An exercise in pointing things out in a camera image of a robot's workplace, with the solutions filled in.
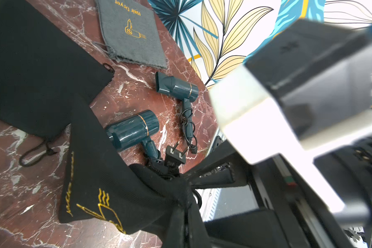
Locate white hair dryer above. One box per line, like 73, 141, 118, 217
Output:
209, 19, 372, 213

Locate black hair dryer pouch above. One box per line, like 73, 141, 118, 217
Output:
58, 96, 211, 248

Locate grey hair dryer pouch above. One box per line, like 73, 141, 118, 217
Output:
95, 0, 167, 69

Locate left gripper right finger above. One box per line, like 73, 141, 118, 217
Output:
204, 207, 311, 248

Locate plain black drawstring pouch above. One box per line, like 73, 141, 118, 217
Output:
0, 1, 114, 146

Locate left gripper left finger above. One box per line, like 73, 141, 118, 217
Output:
184, 141, 248, 189

